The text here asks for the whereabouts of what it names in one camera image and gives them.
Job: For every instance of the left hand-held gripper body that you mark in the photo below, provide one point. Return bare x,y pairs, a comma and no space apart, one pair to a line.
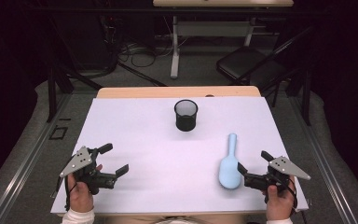
82,161

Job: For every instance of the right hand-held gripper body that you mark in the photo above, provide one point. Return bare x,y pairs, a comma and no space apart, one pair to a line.
282,166

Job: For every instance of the light blue hairbrush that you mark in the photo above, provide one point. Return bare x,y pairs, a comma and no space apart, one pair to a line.
230,172

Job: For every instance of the black mesh pen cup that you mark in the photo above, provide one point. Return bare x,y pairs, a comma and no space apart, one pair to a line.
185,123

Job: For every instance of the person's left hand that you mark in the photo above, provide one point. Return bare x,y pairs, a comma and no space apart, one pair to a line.
80,199

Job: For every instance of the person's right hand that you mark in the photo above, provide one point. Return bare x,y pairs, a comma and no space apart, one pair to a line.
278,205

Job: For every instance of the white table sheet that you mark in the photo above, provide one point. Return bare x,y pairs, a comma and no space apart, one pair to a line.
167,174

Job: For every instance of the black metal stand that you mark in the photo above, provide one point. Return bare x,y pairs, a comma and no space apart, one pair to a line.
52,93

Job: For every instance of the black folding chair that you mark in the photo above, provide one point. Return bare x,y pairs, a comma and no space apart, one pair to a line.
245,62

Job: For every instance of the white-legged desk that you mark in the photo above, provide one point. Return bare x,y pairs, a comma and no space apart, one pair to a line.
174,62

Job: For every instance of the metal floor rail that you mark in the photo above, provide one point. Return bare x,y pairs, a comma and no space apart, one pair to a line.
329,180
24,169

